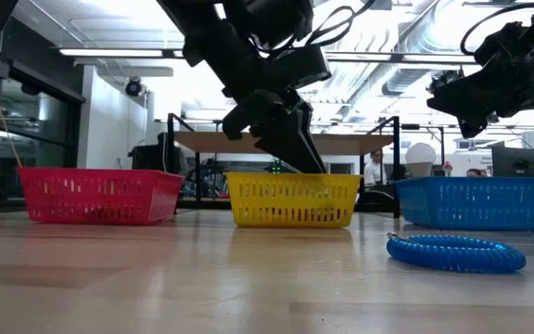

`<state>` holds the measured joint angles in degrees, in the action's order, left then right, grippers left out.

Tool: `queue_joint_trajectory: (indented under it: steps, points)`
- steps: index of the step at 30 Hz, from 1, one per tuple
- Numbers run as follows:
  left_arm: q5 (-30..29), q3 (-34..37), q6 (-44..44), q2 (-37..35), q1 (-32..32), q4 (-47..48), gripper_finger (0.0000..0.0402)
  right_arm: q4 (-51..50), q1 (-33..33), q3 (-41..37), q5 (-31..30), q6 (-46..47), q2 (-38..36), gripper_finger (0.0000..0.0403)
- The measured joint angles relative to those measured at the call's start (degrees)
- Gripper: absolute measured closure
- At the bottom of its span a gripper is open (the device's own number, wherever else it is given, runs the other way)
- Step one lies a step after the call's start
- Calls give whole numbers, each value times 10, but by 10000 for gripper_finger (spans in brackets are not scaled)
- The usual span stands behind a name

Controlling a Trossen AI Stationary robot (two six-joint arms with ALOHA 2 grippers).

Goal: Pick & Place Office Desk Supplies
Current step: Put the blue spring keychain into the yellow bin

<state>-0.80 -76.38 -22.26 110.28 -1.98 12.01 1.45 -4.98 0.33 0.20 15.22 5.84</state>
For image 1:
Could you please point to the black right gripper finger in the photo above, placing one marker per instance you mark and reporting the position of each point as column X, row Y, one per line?
column 452, row 106
column 468, row 86

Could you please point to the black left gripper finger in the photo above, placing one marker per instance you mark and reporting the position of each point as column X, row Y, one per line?
column 312, row 134
column 290, row 148

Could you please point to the blue coil wristband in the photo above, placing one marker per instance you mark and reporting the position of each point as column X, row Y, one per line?
column 457, row 255

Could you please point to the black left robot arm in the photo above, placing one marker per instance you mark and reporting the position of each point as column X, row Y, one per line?
column 202, row 23

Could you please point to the black device green lights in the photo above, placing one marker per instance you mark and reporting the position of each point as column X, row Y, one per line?
column 276, row 167

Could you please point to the yellow plastic basket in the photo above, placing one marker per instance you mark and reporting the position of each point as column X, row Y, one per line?
column 267, row 178

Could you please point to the wooden shelf riser black legs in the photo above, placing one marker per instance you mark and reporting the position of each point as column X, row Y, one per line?
column 350, row 143

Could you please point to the white light bulb lamp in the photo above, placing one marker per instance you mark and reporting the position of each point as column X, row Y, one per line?
column 420, row 155

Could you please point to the small red-capped bottle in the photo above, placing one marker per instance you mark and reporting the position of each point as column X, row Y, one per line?
column 448, row 169

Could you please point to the blue plastic basket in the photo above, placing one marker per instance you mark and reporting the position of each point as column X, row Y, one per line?
column 480, row 182

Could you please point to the black computer monitor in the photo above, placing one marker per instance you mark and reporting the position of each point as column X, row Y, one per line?
column 516, row 161

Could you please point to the black equipment box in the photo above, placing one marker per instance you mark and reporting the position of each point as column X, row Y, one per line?
column 144, row 158

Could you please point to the long ceiling light bar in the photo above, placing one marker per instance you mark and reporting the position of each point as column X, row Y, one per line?
column 109, row 53

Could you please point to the red plastic basket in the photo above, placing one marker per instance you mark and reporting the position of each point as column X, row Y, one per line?
column 100, row 174

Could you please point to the silver ventilation duct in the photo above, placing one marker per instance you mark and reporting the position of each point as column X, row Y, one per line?
column 406, row 79

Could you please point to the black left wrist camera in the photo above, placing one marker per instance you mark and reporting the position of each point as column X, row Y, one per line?
column 304, row 69

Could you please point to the black metal table frame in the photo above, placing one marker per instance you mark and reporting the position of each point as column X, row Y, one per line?
column 202, row 203

